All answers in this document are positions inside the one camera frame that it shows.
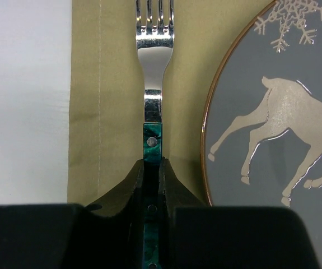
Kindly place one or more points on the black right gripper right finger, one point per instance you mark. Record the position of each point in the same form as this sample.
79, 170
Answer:
183, 223

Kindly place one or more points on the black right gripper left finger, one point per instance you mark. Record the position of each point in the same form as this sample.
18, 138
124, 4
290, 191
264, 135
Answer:
118, 236

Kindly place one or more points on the blue tan checked placemat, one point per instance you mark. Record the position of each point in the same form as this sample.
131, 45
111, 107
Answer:
106, 104

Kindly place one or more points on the grey reindeer plate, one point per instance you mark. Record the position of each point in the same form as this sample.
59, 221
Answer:
261, 142

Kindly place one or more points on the fork with green handle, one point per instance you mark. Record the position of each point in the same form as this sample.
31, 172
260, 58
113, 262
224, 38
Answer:
155, 44

